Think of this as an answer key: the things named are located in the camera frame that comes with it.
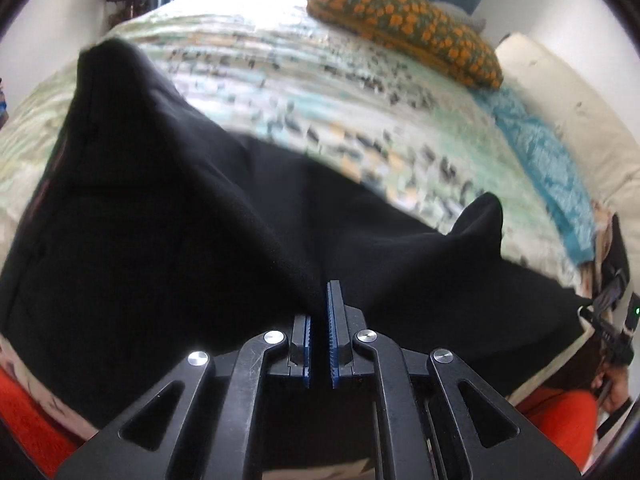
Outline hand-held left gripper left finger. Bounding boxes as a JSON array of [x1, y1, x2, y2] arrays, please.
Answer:
[[54, 314, 313, 480]]

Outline brown patterned cloth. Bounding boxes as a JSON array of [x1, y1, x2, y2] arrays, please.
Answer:
[[592, 200, 617, 273]]

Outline floral printed bedspread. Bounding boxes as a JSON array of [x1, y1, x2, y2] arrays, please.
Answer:
[[0, 0, 601, 441]]

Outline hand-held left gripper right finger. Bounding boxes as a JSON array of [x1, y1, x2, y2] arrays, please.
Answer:
[[325, 280, 583, 480]]

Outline orange floral pillow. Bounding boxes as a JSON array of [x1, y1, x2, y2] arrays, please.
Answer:
[[306, 0, 504, 91]]

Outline orange fleece cloth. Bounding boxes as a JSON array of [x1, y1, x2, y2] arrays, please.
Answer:
[[0, 365, 601, 478]]

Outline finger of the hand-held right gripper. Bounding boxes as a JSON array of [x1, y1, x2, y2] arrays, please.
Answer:
[[577, 305, 614, 334]]

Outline teal patterned cloth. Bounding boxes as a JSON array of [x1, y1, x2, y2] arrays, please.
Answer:
[[470, 85, 598, 266]]

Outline person's right hand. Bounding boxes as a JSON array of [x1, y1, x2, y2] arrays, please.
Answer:
[[591, 364, 632, 413]]

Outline white padded headboard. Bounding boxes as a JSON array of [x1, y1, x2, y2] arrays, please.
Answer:
[[495, 32, 640, 261]]

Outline grey cloth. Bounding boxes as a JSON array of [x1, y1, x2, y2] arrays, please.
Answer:
[[435, 1, 487, 31]]

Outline black pants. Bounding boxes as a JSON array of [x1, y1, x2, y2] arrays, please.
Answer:
[[0, 37, 593, 431]]

